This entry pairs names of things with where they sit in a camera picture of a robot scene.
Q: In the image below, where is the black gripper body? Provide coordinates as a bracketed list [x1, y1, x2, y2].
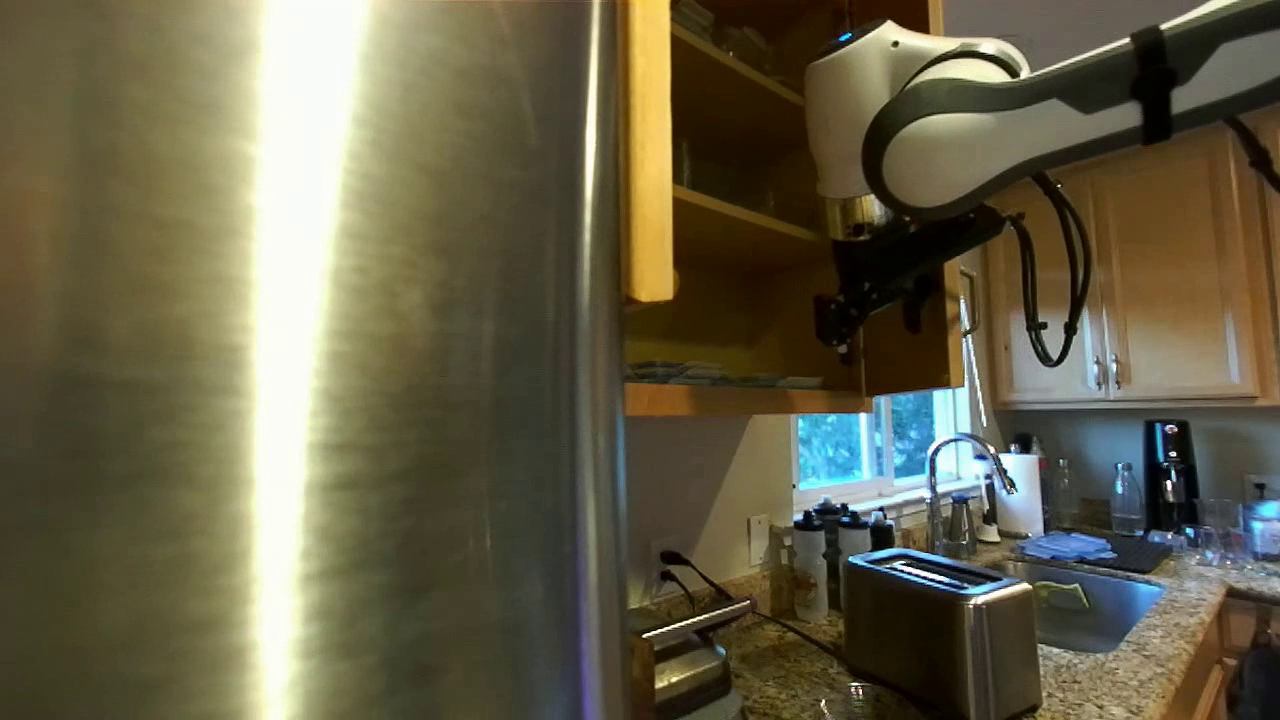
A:
[831, 245, 936, 337]

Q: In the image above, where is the wooden overhead cabinet door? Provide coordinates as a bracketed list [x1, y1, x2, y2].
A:
[855, 258, 967, 400]
[616, 0, 682, 309]

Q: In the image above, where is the narrow light cabinet door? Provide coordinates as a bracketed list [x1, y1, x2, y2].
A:
[993, 183, 1112, 407]

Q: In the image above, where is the wide light cabinet door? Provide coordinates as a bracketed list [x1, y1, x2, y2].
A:
[1096, 126, 1266, 400]

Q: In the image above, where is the wooden base cabinet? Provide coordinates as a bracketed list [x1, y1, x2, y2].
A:
[1162, 590, 1272, 720]

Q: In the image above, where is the white framed window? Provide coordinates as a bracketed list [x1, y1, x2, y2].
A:
[792, 245, 993, 517]

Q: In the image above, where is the chrome kitchen faucet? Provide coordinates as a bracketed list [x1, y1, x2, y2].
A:
[919, 430, 1015, 557]

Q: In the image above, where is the white paper towel roll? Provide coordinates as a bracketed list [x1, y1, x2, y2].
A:
[995, 450, 1049, 540]

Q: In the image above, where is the white canister black lid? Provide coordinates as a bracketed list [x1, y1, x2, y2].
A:
[785, 513, 831, 623]

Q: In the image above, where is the clear plastic bottle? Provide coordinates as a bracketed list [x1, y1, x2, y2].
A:
[1110, 460, 1146, 538]
[1049, 455, 1079, 533]

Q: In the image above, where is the blue cloth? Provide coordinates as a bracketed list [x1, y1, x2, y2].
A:
[1020, 528, 1120, 567]

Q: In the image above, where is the stainless steel toaster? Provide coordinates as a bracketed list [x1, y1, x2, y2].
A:
[842, 546, 1044, 720]

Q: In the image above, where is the black coffee machine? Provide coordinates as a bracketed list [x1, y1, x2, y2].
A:
[1139, 416, 1199, 538]

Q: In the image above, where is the steel kitchen sink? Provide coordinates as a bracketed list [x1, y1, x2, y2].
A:
[1015, 553, 1174, 657]

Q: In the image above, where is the clear container blue top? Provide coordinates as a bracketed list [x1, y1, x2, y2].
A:
[1246, 478, 1280, 560]

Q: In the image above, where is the stainless steel refrigerator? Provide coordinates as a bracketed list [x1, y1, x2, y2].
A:
[0, 0, 633, 720]

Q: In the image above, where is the white switch plate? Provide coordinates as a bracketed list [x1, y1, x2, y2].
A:
[746, 513, 778, 571]

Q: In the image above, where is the black plug with cord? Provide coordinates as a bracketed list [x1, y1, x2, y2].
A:
[652, 546, 844, 673]

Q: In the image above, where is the white wall outlet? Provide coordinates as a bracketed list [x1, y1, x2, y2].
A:
[648, 538, 694, 590]

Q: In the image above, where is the black velcro strap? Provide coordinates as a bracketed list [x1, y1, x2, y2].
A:
[1127, 19, 1179, 146]

